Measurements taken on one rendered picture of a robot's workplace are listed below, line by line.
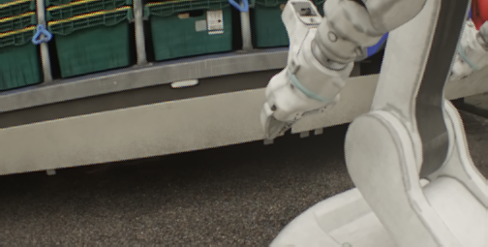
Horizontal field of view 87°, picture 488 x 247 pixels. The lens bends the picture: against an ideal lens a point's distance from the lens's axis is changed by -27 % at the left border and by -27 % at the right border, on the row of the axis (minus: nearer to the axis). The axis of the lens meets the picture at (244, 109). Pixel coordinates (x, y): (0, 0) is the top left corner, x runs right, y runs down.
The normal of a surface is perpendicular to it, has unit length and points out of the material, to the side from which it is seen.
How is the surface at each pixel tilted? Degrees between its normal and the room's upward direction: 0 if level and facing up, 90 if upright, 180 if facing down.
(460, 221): 23
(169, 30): 97
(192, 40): 91
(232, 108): 90
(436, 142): 71
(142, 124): 90
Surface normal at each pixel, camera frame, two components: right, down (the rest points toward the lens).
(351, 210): 0.33, -0.14
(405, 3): 0.32, 0.82
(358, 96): 0.26, 0.23
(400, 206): -0.89, 0.11
